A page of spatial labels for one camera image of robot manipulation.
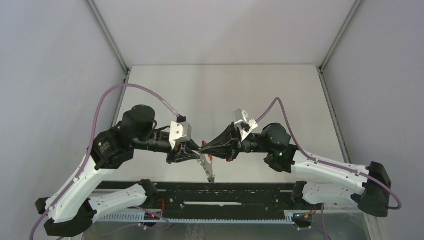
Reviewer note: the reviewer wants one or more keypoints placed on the left aluminium frame post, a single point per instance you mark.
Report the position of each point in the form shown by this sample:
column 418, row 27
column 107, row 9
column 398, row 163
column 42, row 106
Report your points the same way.
column 106, row 33

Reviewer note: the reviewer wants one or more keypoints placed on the white slotted cable duct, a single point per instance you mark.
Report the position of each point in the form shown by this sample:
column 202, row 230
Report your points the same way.
column 143, row 217

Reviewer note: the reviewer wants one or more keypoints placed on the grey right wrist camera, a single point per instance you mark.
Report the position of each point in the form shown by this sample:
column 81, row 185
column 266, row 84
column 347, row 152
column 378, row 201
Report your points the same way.
column 243, row 123

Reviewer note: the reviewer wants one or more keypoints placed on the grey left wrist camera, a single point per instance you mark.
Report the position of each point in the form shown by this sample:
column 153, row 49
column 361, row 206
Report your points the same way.
column 179, row 133

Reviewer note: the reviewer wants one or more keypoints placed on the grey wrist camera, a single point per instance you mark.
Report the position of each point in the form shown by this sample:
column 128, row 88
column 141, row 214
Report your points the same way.
column 179, row 133
column 243, row 123

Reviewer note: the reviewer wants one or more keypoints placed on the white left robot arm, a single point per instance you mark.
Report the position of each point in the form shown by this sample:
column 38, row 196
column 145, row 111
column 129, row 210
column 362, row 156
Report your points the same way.
column 73, row 209

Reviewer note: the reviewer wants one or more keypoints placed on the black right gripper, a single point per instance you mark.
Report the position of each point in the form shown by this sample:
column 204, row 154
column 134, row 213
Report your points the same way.
column 231, row 135

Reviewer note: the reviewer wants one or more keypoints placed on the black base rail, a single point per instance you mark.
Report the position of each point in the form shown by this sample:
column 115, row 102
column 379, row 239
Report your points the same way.
column 240, row 201

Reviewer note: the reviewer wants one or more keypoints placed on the grey aluminium frame rail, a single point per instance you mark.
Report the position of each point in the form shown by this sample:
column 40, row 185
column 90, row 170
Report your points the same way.
column 330, row 71

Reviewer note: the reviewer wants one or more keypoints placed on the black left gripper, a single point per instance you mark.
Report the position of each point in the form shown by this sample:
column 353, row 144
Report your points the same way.
column 178, row 155

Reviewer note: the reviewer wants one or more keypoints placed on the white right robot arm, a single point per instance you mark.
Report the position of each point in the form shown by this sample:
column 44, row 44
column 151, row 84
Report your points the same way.
column 367, row 186

